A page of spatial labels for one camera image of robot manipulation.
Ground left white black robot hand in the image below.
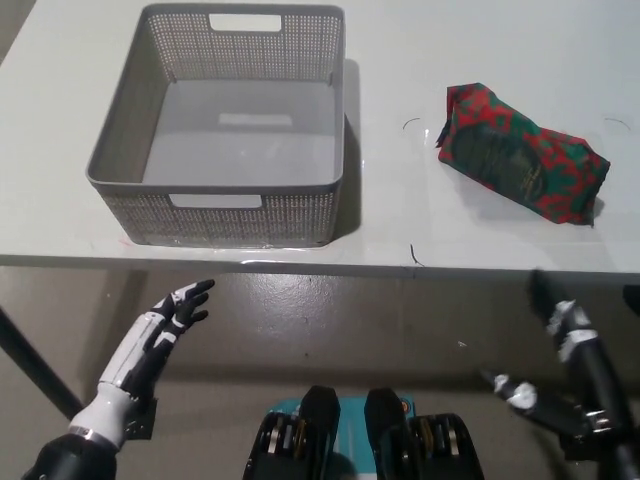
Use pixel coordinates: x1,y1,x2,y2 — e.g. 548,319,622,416
67,278,217,450

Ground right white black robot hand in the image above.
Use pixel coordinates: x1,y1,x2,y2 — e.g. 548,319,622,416
478,268,640,454

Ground red green coffee bean bag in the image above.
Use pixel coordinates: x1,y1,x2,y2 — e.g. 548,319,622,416
433,83,612,229

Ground black table leg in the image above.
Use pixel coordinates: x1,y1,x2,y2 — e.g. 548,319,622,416
0,303,85,413

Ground black teal robot body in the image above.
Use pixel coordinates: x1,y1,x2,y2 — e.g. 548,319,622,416
241,384,485,480

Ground grey perforated plastic basket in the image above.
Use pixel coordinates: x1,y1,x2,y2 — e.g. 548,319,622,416
84,4,347,247

